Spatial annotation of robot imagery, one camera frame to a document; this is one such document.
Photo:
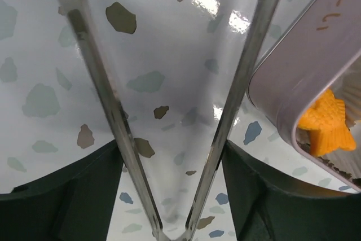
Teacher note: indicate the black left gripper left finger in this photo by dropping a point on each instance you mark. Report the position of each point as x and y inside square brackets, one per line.
[73, 203]

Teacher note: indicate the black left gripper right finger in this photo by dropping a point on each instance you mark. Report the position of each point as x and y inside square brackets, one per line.
[267, 204]

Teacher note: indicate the orange fish cookie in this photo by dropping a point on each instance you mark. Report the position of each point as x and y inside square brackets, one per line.
[325, 121]

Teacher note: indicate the steel slotted tongs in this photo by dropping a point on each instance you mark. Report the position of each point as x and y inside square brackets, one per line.
[171, 75]

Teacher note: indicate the beige compartment cookie box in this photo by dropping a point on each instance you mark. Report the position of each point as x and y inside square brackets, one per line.
[320, 51]

